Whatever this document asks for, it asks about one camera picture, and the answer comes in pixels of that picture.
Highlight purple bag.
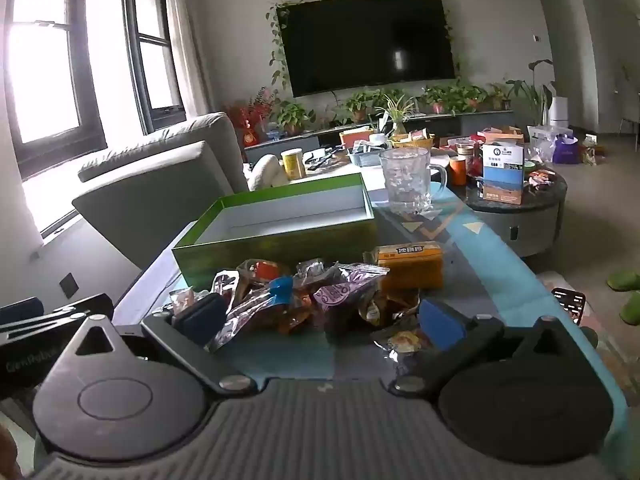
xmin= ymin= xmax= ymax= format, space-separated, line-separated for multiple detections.
xmin=552 ymin=134 xmax=580 ymax=165

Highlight green cardboard box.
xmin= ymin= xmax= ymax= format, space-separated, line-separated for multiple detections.
xmin=171 ymin=172 xmax=378 ymax=291

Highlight red snack packets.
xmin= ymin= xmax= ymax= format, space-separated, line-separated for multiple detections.
xmin=527 ymin=170 xmax=558 ymax=193

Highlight yellow can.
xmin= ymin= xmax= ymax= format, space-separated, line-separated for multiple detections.
xmin=281 ymin=148 xmax=307 ymax=181

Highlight wicker basket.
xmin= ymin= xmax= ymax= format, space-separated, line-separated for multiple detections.
xmin=387 ymin=132 xmax=436 ymax=151

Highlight blue white carton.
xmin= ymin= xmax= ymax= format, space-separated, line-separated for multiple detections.
xmin=481 ymin=141 xmax=526 ymax=206

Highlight red snack box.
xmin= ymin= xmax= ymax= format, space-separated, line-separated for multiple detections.
xmin=439 ymin=136 xmax=476 ymax=155

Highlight white curtain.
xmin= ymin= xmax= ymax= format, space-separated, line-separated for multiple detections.
xmin=165 ymin=0 xmax=213 ymax=116

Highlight narrow black framed window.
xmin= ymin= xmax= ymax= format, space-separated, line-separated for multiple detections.
xmin=122 ymin=0 xmax=188 ymax=133

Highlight dark round coffee table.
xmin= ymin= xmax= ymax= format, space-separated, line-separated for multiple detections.
xmin=450 ymin=160 xmax=568 ymax=258

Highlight white round table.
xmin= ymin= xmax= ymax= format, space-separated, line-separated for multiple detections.
xmin=245 ymin=150 xmax=451 ymax=196

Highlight spider plant in vase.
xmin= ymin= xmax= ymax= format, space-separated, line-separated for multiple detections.
xmin=375 ymin=92 xmax=418 ymax=138

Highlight tall leafy floor plant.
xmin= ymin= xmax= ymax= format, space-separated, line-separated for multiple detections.
xmin=507 ymin=59 xmax=556 ymax=126

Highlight glass mug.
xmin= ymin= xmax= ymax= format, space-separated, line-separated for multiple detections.
xmin=378 ymin=147 xmax=448 ymax=216

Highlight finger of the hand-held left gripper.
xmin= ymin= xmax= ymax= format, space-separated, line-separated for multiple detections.
xmin=0 ymin=297 xmax=46 ymax=322
xmin=0 ymin=294 xmax=115 ymax=341

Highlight cream cushion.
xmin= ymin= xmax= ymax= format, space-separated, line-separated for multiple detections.
xmin=247 ymin=154 xmax=288 ymax=191

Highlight blue grey plastic tray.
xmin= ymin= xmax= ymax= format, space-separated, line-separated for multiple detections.
xmin=348 ymin=144 xmax=396 ymax=167

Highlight grey television cabinet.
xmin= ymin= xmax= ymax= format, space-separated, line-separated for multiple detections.
xmin=242 ymin=110 xmax=516 ymax=161

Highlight small potted plant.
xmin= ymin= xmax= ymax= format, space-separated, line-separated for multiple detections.
xmin=345 ymin=91 xmax=381 ymax=123

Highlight leafy potted plant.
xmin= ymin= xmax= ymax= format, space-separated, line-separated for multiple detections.
xmin=272 ymin=102 xmax=316 ymax=136

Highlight silver orange snack packet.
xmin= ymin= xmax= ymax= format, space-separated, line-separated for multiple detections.
xmin=212 ymin=259 xmax=316 ymax=351

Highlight teal patterned table mat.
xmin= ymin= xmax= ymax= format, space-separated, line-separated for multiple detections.
xmin=112 ymin=180 xmax=631 ymax=461

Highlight large black framed window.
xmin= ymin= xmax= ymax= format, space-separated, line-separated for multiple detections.
xmin=0 ymin=0 xmax=108 ymax=181

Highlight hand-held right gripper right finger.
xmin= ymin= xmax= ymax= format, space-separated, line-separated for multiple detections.
xmin=390 ymin=299 xmax=576 ymax=396

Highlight small orange white packet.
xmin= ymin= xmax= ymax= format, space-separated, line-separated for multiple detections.
xmin=167 ymin=286 xmax=201 ymax=313

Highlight row of potted plants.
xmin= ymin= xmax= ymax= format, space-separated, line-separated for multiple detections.
xmin=420 ymin=85 xmax=511 ymax=113

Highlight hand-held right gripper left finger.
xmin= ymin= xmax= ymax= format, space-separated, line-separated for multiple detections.
xmin=65 ymin=292 xmax=257 ymax=395

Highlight clear plastic bags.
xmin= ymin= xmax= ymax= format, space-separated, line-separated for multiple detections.
xmin=527 ymin=125 xmax=573 ymax=161

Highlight black television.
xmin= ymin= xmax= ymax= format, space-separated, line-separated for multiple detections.
xmin=276 ymin=0 xmax=457 ymax=98

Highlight white air purifier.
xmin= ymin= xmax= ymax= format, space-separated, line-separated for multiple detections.
xmin=549 ymin=96 xmax=571 ymax=128

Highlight grey armchair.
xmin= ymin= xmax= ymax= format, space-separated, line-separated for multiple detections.
xmin=72 ymin=112 xmax=251 ymax=273

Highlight purple snack packet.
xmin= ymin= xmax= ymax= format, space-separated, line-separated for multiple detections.
xmin=295 ymin=259 xmax=392 ymax=343

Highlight small clear pastry packet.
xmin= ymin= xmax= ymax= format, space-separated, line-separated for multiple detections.
xmin=385 ymin=329 xmax=433 ymax=363

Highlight green slipper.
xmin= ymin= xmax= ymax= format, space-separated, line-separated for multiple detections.
xmin=619 ymin=292 xmax=640 ymax=326
xmin=607 ymin=269 xmax=640 ymax=291

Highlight green ivy vine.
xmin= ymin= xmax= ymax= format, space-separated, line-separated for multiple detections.
xmin=265 ymin=0 xmax=463 ymax=96

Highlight red flower decoration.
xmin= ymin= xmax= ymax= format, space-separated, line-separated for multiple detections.
xmin=225 ymin=90 xmax=278 ymax=148

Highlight brown candy packet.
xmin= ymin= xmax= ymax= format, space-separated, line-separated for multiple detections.
xmin=357 ymin=290 xmax=423 ymax=333

